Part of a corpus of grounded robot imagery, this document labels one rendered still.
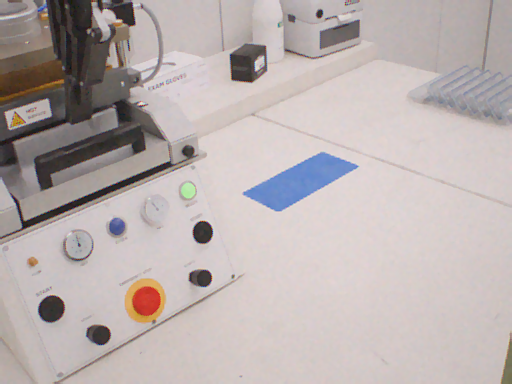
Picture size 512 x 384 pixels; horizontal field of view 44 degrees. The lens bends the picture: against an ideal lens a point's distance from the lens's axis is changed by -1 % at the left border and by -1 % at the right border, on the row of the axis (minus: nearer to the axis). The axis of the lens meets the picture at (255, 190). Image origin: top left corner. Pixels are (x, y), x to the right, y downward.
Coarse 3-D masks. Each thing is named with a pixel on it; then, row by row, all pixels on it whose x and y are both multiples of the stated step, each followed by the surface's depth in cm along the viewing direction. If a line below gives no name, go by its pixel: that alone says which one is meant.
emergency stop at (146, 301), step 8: (144, 288) 87; (152, 288) 88; (136, 296) 86; (144, 296) 87; (152, 296) 88; (160, 296) 88; (136, 304) 86; (144, 304) 87; (152, 304) 87; (160, 304) 88; (144, 312) 87; (152, 312) 87
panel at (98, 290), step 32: (128, 192) 87; (160, 192) 90; (64, 224) 82; (96, 224) 84; (128, 224) 87; (160, 224) 90; (192, 224) 93; (32, 256) 79; (64, 256) 82; (96, 256) 84; (128, 256) 87; (160, 256) 90; (192, 256) 93; (224, 256) 96; (32, 288) 79; (64, 288) 81; (96, 288) 84; (128, 288) 87; (160, 288) 89; (192, 288) 92; (32, 320) 79; (64, 320) 81; (96, 320) 84; (128, 320) 86; (160, 320) 89; (64, 352) 81; (96, 352) 84
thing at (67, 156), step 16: (112, 128) 85; (128, 128) 85; (80, 144) 81; (96, 144) 82; (112, 144) 83; (144, 144) 87; (48, 160) 78; (64, 160) 80; (80, 160) 81; (48, 176) 79
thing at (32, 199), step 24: (96, 120) 89; (120, 120) 97; (24, 144) 83; (48, 144) 85; (0, 168) 85; (24, 168) 84; (72, 168) 84; (96, 168) 84; (120, 168) 86; (144, 168) 88; (24, 192) 79; (48, 192) 80; (72, 192) 82; (24, 216) 78
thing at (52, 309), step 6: (48, 300) 80; (54, 300) 80; (60, 300) 80; (42, 306) 79; (48, 306) 79; (54, 306) 80; (60, 306) 80; (42, 312) 79; (48, 312) 79; (54, 312) 80; (60, 312) 80; (48, 318) 79; (54, 318) 80
